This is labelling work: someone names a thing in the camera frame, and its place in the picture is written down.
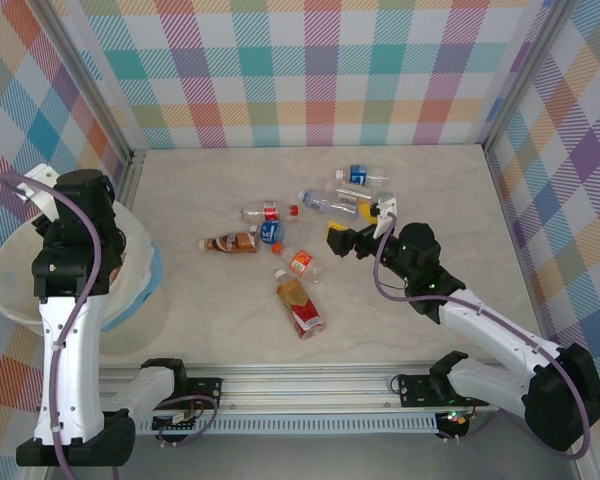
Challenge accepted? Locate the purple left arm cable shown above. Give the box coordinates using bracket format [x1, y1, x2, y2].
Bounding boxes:
[0, 172, 219, 480]

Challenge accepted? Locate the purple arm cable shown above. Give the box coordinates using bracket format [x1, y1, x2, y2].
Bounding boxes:
[0, 172, 219, 480]
[372, 210, 595, 461]

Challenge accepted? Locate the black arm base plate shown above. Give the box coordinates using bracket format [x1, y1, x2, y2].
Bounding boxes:
[179, 377, 225, 411]
[397, 373, 491, 409]

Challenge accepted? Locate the orange label orange cap bottle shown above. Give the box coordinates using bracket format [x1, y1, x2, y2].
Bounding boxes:
[271, 242, 325, 285]

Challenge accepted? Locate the red yellow label tea bottle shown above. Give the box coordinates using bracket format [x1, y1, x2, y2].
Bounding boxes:
[273, 268, 326, 341]

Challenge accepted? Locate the blue label white cap bottle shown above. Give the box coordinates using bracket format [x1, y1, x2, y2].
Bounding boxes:
[334, 164, 391, 189]

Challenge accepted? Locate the small controller circuit board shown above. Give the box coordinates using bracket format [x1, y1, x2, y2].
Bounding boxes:
[152, 412, 199, 432]
[439, 409, 474, 429]

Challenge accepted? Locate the bluish clear water bottle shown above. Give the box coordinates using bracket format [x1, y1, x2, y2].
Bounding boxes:
[298, 187, 361, 219]

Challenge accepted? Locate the cream round bin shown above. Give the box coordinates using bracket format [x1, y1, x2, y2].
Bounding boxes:
[0, 199, 169, 357]

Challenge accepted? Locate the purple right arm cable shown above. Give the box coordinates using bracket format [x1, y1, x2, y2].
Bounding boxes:
[372, 210, 595, 461]

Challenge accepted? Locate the clear bottle orange cap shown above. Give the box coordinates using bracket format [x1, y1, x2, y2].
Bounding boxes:
[335, 184, 381, 206]

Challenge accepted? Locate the red label cola bottle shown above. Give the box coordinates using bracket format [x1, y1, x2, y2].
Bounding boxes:
[239, 199, 301, 224]

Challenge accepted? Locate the blue label clear bottle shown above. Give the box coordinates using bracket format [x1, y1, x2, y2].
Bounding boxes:
[257, 219, 312, 247]

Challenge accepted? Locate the aluminium frame post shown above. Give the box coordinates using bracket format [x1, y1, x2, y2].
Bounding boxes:
[479, 0, 574, 156]
[37, 0, 146, 166]

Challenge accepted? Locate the brown label drink bottle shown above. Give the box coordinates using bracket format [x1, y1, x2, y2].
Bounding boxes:
[198, 227, 262, 255]

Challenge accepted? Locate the white slotted cable duct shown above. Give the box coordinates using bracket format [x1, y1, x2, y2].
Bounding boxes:
[129, 417, 440, 436]

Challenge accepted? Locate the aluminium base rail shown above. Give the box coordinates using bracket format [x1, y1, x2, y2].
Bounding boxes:
[99, 363, 511, 414]

